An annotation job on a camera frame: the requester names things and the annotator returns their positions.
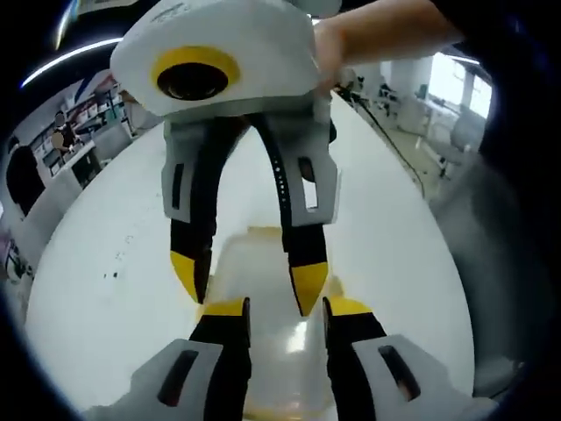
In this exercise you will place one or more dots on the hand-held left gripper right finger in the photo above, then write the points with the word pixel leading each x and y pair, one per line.
pixel 366 386

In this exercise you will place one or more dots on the bright window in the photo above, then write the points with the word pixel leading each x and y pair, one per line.
pixel 460 85

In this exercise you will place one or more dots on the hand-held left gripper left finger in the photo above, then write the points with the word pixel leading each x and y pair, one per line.
pixel 193 377

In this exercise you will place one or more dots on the ceiling light strip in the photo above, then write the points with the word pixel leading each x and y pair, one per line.
pixel 70 59

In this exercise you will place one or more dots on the person's right hand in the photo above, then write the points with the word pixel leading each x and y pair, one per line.
pixel 331 48

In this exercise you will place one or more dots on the grey office chair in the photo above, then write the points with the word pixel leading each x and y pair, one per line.
pixel 469 133

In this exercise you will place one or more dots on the black chair back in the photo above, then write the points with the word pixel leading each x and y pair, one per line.
pixel 24 180

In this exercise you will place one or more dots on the person's dark shirt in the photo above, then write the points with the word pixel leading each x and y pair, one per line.
pixel 513 197

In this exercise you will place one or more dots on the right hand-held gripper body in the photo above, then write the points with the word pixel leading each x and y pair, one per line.
pixel 263 44

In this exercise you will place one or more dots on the shelf with white boxes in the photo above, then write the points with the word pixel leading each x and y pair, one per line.
pixel 94 109

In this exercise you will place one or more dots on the translucent plastic box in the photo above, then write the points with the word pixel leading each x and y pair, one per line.
pixel 271 280

